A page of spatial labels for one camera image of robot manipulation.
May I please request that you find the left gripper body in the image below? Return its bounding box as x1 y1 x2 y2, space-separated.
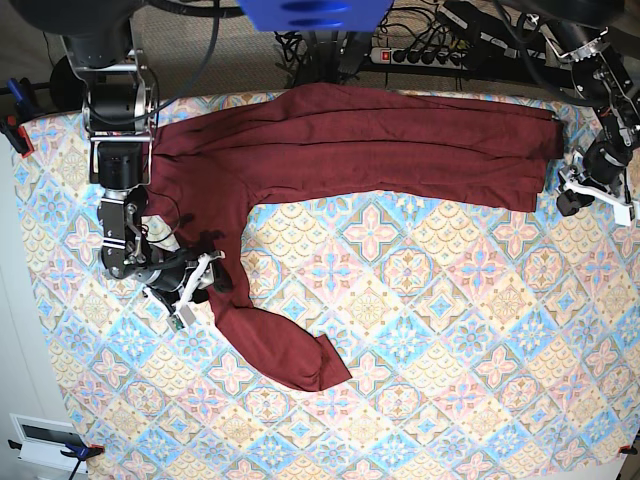
558 142 633 206

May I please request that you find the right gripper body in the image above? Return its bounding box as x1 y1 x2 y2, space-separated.
142 249 215 318

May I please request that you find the dark red t-shirt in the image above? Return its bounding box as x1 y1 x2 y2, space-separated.
147 83 564 392

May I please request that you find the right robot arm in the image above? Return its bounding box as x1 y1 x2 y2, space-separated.
63 20 231 331

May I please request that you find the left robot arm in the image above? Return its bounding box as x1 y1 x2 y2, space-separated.
514 13 639 226

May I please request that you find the patterned tile tablecloth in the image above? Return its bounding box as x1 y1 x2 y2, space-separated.
12 114 639 479

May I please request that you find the blue clamp lower left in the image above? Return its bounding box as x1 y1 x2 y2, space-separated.
7 440 105 479

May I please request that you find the white power strip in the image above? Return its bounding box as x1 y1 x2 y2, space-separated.
369 47 464 69

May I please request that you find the black round stool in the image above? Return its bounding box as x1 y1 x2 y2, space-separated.
49 56 85 112

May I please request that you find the black orange clamp left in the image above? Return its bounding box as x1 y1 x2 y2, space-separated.
0 115 34 158

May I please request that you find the orange clamp lower right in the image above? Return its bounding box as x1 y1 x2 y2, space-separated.
618 445 639 456

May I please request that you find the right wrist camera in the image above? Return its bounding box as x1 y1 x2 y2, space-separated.
167 305 196 332

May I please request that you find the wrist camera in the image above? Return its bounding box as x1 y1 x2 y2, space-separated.
167 305 196 332
613 202 639 227

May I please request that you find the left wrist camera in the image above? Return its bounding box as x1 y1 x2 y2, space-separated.
613 202 639 227

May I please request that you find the white wall vent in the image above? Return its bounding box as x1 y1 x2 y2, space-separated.
9 413 82 473

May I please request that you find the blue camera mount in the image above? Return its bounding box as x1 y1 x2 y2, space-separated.
238 0 393 32

